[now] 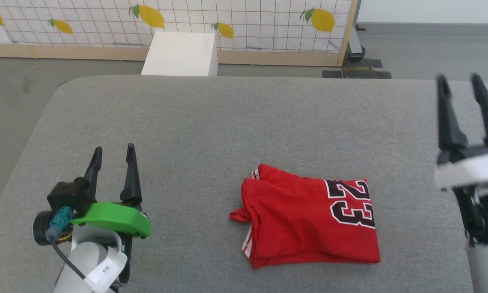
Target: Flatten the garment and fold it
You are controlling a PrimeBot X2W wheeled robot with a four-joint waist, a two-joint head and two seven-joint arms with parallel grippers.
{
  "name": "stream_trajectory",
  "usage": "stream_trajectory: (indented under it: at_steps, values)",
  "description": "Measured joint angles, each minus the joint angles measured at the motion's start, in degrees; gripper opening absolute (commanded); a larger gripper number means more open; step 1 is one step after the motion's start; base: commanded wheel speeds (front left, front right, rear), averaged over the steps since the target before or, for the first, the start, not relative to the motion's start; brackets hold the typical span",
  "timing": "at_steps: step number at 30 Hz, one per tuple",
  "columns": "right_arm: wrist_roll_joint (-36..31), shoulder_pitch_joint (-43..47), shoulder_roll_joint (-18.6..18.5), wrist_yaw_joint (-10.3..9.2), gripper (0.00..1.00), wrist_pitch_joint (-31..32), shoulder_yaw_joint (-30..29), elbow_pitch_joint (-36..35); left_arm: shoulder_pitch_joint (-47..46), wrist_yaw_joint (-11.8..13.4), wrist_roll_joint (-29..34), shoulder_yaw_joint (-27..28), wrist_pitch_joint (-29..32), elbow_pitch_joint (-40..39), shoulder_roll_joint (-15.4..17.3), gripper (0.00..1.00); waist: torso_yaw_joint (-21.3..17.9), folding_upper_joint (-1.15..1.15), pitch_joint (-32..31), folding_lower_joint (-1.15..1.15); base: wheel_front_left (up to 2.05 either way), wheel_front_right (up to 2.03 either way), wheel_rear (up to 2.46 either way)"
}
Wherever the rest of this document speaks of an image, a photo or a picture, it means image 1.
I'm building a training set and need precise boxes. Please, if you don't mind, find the teal cable connector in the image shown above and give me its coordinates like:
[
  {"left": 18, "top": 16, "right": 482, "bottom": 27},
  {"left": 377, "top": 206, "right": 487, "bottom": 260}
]
[{"left": 44, "top": 206, "right": 74, "bottom": 241}]

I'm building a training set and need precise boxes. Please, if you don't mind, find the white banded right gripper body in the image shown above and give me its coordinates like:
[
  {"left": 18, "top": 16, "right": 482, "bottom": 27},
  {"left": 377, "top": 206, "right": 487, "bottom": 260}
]
[{"left": 433, "top": 143, "right": 488, "bottom": 247}]

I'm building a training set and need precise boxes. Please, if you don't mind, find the grey metal panel stand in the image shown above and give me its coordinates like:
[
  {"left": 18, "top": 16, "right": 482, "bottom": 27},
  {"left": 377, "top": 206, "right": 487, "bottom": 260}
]
[{"left": 347, "top": 0, "right": 367, "bottom": 62}]

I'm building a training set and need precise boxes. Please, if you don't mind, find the red basketball jersey number 23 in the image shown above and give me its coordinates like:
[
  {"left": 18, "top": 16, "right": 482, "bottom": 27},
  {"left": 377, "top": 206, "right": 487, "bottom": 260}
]
[{"left": 229, "top": 164, "right": 382, "bottom": 270}]

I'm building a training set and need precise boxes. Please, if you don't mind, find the grey fabric sofa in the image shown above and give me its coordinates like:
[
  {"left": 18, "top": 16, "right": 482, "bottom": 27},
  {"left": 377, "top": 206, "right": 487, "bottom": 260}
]
[{"left": 0, "top": 74, "right": 488, "bottom": 293}]

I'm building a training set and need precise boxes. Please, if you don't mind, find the thin black camera cable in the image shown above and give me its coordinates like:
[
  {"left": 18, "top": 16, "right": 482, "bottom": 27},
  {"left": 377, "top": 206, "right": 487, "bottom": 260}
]
[{"left": 48, "top": 240, "right": 120, "bottom": 293}]

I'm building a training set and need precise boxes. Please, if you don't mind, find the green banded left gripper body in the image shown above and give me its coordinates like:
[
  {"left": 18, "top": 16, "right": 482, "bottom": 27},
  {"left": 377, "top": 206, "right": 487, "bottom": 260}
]
[{"left": 33, "top": 202, "right": 152, "bottom": 285}]

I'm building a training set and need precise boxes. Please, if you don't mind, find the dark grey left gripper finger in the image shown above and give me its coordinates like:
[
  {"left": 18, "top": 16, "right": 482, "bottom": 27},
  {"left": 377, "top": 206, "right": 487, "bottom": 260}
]
[
  {"left": 84, "top": 146, "right": 103, "bottom": 201},
  {"left": 119, "top": 143, "right": 143, "bottom": 205}
]

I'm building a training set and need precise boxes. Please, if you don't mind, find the white label strap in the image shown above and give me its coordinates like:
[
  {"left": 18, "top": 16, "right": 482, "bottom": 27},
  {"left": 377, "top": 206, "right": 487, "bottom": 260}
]
[{"left": 84, "top": 246, "right": 128, "bottom": 293}]

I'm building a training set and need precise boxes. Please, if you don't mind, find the lemon print tile backdrop panel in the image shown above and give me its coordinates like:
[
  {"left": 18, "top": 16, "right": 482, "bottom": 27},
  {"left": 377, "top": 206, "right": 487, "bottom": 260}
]
[{"left": 0, "top": 0, "right": 359, "bottom": 68}]

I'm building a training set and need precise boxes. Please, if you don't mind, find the white box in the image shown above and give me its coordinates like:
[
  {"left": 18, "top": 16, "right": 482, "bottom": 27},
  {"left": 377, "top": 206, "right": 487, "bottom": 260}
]
[{"left": 141, "top": 31, "right": 219, "bottom": 77}]

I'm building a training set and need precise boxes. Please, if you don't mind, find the black floor plate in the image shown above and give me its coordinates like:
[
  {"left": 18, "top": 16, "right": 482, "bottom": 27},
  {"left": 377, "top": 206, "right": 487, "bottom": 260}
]
[{"left": 322, "top": 59, "right": 393, "bottom": 79}]

